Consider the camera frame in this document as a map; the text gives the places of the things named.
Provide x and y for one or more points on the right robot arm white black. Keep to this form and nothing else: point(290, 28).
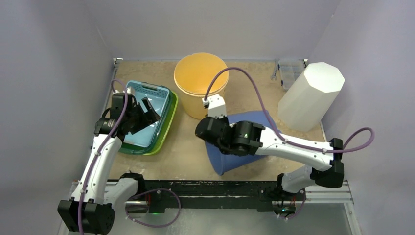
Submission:
point(321, 166)

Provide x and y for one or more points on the lime green tray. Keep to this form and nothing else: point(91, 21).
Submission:
point(166, 126)

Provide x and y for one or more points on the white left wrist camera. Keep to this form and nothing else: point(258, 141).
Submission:
point(215, 105)

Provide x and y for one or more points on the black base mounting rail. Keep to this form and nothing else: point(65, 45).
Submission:
point(262, 196)

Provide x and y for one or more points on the light blue perforated basket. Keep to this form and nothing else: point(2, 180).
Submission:
point(159, 97)

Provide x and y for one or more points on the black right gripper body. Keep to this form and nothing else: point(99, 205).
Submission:
point(205, 130)

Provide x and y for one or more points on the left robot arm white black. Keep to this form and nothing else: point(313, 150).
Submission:
point(90, 209)

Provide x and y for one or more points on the blue round bucket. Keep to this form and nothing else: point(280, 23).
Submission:
point(222, 163)

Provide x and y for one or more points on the dark green tray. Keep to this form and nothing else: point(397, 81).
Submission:
point(136, 150)

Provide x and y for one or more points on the small metal wrench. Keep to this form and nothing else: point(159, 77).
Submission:
point(274, 74)

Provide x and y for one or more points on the cream printed bucket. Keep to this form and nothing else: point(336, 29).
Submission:
point(192, 75)

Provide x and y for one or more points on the clear plastic small box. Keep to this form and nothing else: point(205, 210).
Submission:
point(290, 70)

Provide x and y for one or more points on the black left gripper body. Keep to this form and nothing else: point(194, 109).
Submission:
point(138, 119)

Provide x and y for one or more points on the white octagonal large container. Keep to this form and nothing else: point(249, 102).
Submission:
point(305, 103)

